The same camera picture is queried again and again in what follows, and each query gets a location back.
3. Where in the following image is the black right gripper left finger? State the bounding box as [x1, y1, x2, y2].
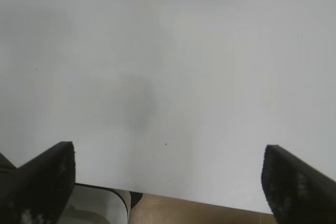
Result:
[0, 141, 77, 224]

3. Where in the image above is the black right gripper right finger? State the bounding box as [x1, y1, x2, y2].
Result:
[260, 144, 336, 224]

